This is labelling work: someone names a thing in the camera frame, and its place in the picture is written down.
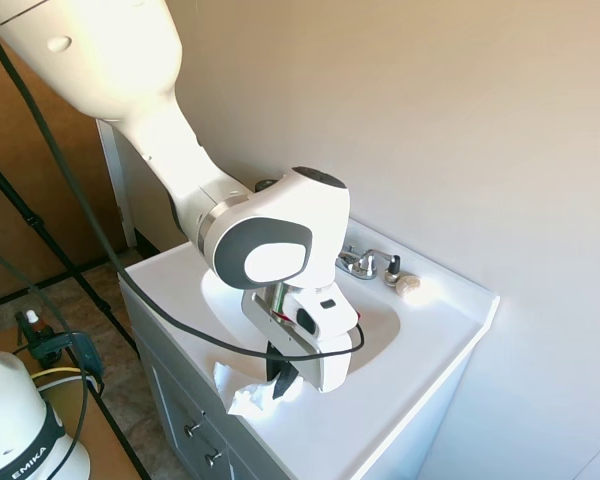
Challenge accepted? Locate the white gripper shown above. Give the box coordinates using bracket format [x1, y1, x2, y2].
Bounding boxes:
[240, 290, 357, 401]

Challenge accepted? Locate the white tissue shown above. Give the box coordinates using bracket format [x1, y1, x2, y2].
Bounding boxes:
[213, 361, 304, 419]

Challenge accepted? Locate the grey vanity cabinet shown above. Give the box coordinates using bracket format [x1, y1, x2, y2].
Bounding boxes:
[119, 282, 474, 480]

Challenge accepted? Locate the white sink vanity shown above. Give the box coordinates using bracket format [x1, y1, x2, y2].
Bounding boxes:
[117, 217, 502, 480]

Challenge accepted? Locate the chrome sink faucet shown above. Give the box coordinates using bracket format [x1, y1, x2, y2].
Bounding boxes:
[335, 243, 381, 281]

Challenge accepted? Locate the round beige soap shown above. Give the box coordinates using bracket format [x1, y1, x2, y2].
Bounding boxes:
[395, 274, 424, 300]

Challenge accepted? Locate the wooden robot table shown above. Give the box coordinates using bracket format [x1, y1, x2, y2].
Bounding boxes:
[13, 344, 152, 480]

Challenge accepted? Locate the teal table clamp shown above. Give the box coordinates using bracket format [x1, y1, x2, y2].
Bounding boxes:
[13, 312, 106, 387]

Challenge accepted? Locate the black tripod leg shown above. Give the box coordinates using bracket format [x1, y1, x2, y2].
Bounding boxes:
[0, 144, 142, 359]

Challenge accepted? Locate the brown wooden door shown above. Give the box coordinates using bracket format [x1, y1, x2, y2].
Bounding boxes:
[0, 29, 129, 303]

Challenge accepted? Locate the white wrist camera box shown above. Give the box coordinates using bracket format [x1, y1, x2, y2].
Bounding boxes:
[281, 286, 362, 347]

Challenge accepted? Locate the yellow cable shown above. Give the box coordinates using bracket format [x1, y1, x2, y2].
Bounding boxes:
[31, 366, 105, 397]

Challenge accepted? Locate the white door frame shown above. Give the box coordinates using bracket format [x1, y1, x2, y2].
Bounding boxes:
[95, 118, 139, 250]

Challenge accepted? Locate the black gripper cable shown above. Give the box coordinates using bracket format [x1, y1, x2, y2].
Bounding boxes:
[0, 7, 367, 362]

